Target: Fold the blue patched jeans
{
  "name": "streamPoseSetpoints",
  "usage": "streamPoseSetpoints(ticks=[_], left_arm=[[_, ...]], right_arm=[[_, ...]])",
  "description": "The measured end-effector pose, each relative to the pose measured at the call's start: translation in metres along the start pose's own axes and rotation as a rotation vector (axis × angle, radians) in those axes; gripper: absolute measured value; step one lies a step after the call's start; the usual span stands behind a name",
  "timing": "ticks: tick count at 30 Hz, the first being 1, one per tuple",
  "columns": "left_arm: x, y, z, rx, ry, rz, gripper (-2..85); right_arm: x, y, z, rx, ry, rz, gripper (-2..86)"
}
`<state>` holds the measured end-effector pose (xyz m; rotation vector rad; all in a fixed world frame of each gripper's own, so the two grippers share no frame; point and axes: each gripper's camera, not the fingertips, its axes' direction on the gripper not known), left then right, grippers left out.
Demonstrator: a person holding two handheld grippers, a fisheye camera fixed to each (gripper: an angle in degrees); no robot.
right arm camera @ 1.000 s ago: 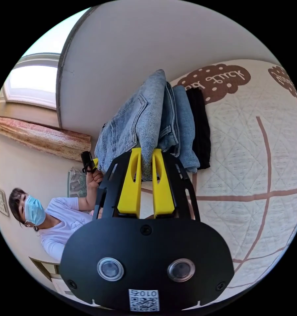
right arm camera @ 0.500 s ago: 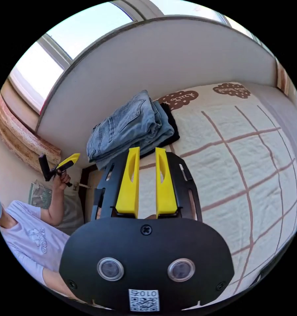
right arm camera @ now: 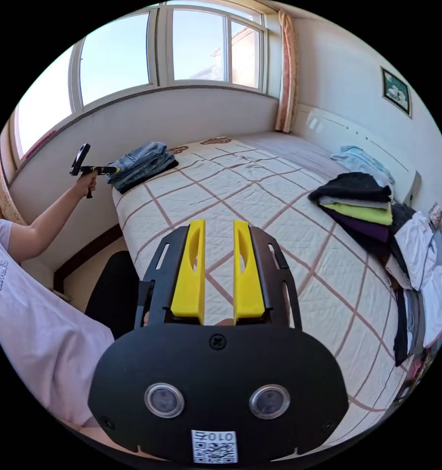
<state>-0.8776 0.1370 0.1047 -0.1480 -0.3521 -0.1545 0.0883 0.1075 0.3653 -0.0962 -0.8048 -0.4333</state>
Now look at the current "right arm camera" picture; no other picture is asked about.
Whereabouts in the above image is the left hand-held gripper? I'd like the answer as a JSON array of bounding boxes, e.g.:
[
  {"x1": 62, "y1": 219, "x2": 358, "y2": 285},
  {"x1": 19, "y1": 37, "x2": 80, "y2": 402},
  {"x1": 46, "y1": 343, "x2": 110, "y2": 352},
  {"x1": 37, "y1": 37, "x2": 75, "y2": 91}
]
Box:
[{"x1": 77, "y1": 164, "x2": 121, "y2": 199}]

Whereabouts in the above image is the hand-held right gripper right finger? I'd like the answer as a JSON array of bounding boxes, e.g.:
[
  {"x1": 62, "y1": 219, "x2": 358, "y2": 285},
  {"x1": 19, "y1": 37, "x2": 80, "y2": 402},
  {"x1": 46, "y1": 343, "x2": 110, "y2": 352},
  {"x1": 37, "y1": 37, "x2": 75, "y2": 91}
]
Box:
[{"x1": 233, "y1": 219, "x2": 266, "y2": 326}]

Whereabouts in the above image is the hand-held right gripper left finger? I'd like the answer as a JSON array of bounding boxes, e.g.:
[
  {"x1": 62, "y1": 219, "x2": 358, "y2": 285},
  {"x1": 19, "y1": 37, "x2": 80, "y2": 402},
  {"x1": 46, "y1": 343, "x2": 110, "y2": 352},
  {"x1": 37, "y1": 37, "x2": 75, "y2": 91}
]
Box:
[{"x1": 170, "y1": 219, "x2": 207, "y2": 326}]

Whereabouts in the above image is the person's left forearm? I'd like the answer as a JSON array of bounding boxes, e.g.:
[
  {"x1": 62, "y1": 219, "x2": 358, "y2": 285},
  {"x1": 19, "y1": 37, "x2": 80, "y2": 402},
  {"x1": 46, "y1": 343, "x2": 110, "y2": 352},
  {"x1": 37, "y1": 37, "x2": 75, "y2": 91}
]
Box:
[{"x1": 7, "y1": 183, "x2": 86, "y2": 266}]

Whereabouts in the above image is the pile of blue jeans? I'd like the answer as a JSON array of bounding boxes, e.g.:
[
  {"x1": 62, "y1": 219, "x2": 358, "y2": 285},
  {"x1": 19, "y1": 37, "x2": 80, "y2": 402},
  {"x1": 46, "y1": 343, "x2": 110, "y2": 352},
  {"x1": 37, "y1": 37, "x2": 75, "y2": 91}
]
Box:
[{"x1": 106, "y1": 141, "x2": 180, "y2": 195}]

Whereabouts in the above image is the person's left hand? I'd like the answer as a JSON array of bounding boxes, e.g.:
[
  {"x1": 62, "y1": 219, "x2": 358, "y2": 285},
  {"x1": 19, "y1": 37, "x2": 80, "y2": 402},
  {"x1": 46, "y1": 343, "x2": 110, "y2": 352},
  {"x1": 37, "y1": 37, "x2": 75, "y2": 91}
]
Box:
[{"x1": 73, "y1": 171, "x2": 98, "y2": 198}]

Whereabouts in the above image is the bed with checked quilt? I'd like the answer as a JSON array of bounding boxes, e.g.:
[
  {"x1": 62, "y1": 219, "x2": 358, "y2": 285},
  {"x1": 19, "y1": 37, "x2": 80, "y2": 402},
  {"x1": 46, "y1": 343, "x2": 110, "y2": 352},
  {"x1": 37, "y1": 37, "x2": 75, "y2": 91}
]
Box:
[{"x1": 112, "y1": 104, "x2": 425, "y2": 443}]

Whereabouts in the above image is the pink patterned curtain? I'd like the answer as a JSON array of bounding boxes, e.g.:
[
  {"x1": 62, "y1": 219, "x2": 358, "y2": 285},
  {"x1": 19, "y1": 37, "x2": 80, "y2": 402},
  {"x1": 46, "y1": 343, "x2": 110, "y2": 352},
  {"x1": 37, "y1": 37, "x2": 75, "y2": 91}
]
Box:
[
  {"x1": 0, "y1": 141, "x2": 27, "y2": 227},
  {"x1": 274, "y1": 9, "x2": 299, "y2": 134}
]

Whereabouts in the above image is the window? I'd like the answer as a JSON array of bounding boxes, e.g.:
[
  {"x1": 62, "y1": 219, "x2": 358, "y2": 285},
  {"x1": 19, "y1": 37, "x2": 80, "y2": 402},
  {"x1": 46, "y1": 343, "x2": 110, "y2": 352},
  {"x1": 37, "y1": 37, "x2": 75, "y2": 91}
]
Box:
[{"x1": 13, "y1": 0, "x2": 281, "y2": 159}]

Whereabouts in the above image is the pile of mixed clothes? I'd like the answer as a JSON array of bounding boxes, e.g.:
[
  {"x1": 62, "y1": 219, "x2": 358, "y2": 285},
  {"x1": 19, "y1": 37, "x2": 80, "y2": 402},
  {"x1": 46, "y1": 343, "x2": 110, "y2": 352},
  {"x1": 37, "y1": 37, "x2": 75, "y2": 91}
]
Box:
[{"x1": 308, "y1": 145, "x2": 442, "y2": 368}]

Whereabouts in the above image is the person's body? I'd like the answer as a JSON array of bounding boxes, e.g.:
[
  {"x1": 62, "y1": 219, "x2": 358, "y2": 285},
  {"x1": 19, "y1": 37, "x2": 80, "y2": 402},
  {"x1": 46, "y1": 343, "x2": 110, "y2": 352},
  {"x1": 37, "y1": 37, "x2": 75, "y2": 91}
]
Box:
[{"x1": 0, "y1": 212, "x2": 116, "y2": 438}]

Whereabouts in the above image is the framed picture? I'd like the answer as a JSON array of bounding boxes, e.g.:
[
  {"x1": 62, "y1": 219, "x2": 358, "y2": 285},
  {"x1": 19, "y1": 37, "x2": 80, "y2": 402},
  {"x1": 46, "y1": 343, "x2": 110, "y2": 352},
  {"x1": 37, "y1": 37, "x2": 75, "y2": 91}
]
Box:
[{"x1": 380, "y1": 66, "x2": 413, "y2": 119}]

